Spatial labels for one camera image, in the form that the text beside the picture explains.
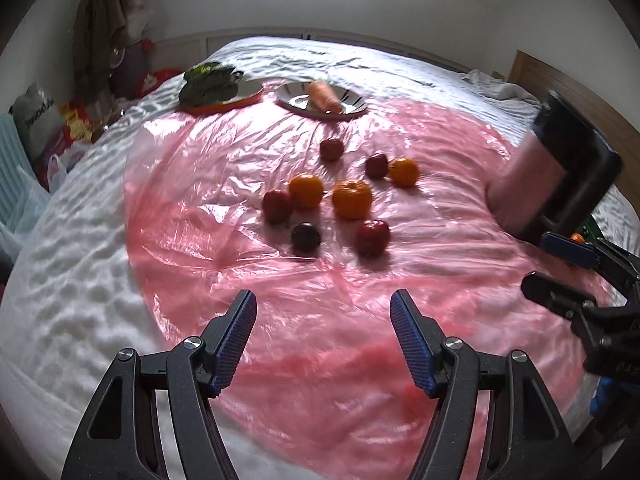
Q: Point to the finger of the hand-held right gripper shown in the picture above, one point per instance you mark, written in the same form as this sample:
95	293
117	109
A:
555	294
567	249

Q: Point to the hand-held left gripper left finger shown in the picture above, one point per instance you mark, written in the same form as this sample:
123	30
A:
234	345

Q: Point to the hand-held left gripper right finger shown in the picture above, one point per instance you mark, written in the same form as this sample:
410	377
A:
412	345

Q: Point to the orange mandarin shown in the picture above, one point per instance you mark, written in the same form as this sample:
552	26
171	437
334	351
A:
352	199
306	190
403	171

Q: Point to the small green packet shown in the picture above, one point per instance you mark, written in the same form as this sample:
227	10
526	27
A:
592	227

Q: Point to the pink cylindrical tumbler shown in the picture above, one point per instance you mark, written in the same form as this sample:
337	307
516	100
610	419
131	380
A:
530	185

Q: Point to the black rectangular device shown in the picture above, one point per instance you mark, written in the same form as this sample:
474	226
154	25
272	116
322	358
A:
592	175

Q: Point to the pink plastic sheet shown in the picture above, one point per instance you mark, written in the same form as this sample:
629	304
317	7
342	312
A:
310	280

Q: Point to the red apple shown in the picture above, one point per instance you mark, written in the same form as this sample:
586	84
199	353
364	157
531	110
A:
372	236
277	206
331	149
376	165

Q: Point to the dark purple plum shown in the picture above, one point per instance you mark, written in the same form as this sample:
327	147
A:
306	238

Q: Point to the wooden headboard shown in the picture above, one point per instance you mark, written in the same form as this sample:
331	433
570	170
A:
565	85

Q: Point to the crumpled white cloth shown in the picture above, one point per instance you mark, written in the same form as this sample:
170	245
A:
495	85

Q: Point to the white bed blanket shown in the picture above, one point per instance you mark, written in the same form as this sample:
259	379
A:
65	280

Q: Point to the white plastic bag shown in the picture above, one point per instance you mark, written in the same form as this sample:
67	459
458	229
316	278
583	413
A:
65	162

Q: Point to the orange rimmed plate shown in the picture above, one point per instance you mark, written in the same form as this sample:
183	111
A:
245	92

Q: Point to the black striped white plate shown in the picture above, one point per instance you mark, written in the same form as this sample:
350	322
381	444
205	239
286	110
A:
292	97

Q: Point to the green leafy vegetable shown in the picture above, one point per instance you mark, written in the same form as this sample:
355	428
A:
205	85

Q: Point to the carrot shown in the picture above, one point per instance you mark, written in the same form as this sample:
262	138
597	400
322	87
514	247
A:
322	96

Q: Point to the yellow red snack packets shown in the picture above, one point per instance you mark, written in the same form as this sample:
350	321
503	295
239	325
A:
76	122

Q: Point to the red bag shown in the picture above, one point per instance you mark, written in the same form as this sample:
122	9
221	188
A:
157	80

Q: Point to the light blue plastic item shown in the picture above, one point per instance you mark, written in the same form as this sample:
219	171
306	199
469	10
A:
12	170

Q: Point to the white printed bag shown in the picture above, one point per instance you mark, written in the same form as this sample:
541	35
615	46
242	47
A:
37	117

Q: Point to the hanging brown coat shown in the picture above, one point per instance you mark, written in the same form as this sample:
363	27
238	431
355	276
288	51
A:
97	25

